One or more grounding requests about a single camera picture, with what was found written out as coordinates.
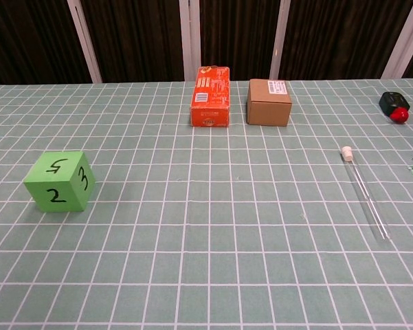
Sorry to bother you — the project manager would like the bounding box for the green sticky note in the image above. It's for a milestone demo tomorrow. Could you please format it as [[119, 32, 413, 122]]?
[[23, 151, 96, 212]]

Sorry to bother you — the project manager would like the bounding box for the green grid tablecloth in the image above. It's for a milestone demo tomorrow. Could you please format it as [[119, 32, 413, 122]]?
[[0, 78, 413, 330]]

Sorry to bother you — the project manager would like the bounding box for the orange cardboard carton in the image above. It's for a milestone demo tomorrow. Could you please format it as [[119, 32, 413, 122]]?
[[190, 65, 232, 129]]

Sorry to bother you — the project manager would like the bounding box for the brown cardboard box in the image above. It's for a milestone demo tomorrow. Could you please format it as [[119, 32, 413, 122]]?
[[246, 78, 293, 127]]

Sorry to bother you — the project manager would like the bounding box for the glass test tube white stopper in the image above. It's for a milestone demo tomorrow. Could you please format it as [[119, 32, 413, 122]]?
[[340, 146, 390, 241]]

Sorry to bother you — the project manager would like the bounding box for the black and red small device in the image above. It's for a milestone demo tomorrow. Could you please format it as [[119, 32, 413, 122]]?
[[379, 91, 410, 125]]

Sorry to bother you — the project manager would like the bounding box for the white frame post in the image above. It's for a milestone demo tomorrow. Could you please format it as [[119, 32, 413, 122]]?
[[67, 0, 103, 84], [380, 0, 413, 80], [179, 0, 202, 82], [269, 0, 291, 81]]

